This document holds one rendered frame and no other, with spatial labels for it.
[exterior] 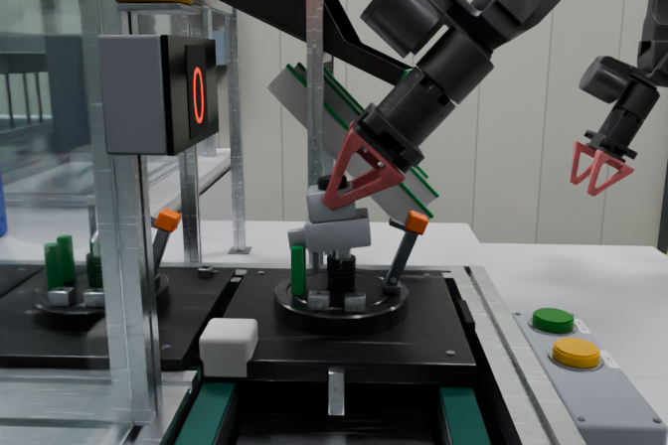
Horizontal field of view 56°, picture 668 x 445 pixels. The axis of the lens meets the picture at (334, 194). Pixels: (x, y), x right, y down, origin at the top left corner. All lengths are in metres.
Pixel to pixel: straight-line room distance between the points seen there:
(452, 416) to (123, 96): 0.35
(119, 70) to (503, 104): 3.63
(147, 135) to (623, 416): 0.40
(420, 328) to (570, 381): 0.14
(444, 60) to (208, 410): 0.37
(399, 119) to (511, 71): 3.36
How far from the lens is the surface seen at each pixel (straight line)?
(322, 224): 0.61
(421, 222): 0.63
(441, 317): 0.65
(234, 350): 0.56
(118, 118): 0.39
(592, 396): 0.57
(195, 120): 0.43
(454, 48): 0.59
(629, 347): 0.92
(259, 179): 3.99
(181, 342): 0.61
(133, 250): 0.46
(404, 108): 0.59
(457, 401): 0.56
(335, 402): 0.56
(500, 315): 0.69
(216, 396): 0.56
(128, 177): 0.45
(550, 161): 4.05
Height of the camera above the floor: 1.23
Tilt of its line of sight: 13 degrees down
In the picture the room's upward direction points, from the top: straight up
